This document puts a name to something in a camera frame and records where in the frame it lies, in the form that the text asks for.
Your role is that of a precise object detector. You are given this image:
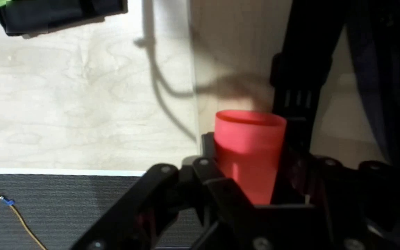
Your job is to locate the orange plastic cup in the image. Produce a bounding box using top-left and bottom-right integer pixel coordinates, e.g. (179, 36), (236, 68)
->
(214, 109), (289, 207)

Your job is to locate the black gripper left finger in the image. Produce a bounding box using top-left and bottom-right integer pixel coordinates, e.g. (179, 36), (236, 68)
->
(68, 131), (257, 250)

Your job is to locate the black case with green item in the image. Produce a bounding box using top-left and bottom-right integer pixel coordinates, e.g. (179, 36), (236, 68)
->
(0, 0), (129, 38)

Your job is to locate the white thin cable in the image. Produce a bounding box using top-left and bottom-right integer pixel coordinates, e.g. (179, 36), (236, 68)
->
(133, 0), (199, 143)

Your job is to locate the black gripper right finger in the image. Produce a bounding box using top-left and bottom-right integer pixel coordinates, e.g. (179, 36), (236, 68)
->
(268, 138), (400, 250)

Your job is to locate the orange floor cable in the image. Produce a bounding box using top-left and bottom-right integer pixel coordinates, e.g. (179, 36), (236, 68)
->
(0, 184), (50, 250)

